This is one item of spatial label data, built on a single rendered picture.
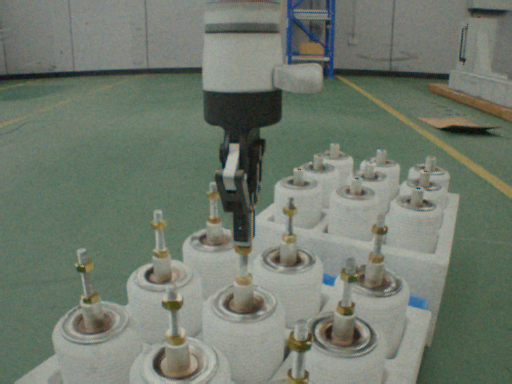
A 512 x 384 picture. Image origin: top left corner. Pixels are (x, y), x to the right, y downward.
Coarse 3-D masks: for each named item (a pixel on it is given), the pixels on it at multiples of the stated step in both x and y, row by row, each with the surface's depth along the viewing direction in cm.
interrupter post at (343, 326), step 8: (336, 312) 42; (336, 320) 42; (344, 320) 42; (352, 320) 42; (336, 328) 42; (344, 328) 42; (352, 328) 42; (336, 336) 43; (344, 336) 42; (352, 336) 43
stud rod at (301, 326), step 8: (304, 320) 31; (296, 328) 31; (304, 328) 30; (296, 336) 31; (304, 336) 31; (296, 352) 31; (304, 352) 31; (296, 360) 31; (304, 360) 32; (296, 368) 32; (304, 368) 32; (296, 376) 32
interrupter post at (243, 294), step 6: (234, 282) 48; (252, 282) 48; (234, 288) 48; (240, 288) 47; (246, 288) 47; (252, 288) 48; (234, 294) 48; (240, 294) 47; (246, 294) 47; (252, 294) 48; (234, 300) 48; (240, 300) 48; (246, 300) 48; (252, 300) 48; (240, 306) 48; (246, 306) 48; (252, 306) 48
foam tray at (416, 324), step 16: (128, 304) 60; (320, 304) 64; (416, 320) 56; (288, 336) 54; (416, 336) 53; (288, 352) 55; (400, 352) 50; (416, 352) 50; (48, 368) 47; (288, 368) 48; (384, 368) 48; (400, 368) 48; (416, 368) 49
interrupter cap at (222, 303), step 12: (228, 288) 52; (264, 288) 51; (216, 300) 49; (228, 300) 49; (264, 300) 49; (276, 300) 49; (216, 312) 47; (228, 312) 47; (240, 312) 47; (252, 312) 47; (264, 312) 47
